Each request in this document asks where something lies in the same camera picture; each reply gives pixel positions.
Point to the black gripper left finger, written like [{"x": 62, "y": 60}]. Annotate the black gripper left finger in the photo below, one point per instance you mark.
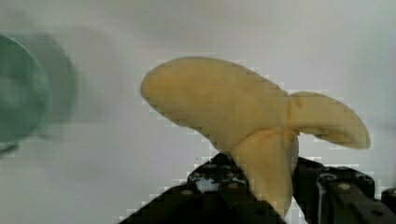
[{"x": 217, "y": 192}]

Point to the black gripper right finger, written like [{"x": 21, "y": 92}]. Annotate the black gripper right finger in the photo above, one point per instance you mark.
[{"x": 340, "y": 195}]

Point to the yellow plush peeled banana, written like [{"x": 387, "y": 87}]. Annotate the yellow plush peeled banana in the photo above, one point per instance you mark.
[{"x": 250, "y": 119}]

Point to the teal green mug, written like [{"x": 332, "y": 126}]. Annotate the teal green mug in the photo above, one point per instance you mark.
[{"x": 25, "y": 94}]

